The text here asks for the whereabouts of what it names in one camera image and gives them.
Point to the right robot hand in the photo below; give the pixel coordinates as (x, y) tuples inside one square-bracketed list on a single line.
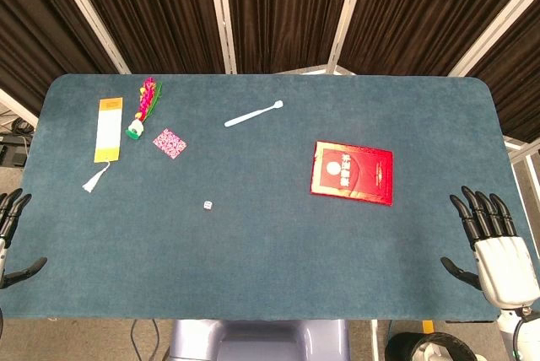
[(502, 260)]

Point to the lavender robot base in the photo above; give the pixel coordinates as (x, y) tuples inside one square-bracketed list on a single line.
[(259, 341)]

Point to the black waste bin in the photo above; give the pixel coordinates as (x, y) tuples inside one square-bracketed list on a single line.
[(415, 346)]

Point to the dark brown curtain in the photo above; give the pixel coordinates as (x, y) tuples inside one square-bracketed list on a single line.
[(287, 7)]

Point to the blue felt table cover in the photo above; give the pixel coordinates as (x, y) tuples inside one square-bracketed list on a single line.
[(270, 230)]

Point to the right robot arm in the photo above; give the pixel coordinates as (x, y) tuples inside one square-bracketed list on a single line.
[(520, 331)]

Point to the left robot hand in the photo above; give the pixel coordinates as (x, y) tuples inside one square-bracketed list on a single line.
[(12, 213)]

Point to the red gold booklet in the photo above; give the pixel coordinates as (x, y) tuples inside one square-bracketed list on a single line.
[(353, 174)]

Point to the yellow white tasselled bookmark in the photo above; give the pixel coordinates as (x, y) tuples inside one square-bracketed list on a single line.
[(107, 131)]

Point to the white plastic spoon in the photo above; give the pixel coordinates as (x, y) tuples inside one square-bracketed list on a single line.
[(252, 114)]

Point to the white partition frame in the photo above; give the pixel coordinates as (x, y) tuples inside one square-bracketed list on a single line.
[(223, 15)]

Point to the pink patterned square card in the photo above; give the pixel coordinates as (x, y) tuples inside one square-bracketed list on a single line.
[(169, 143)]

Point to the colourful feather shuttlecock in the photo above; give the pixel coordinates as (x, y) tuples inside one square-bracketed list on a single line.
[(145, 103)]

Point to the small white die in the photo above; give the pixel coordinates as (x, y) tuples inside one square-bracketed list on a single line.
[(207, 205)]

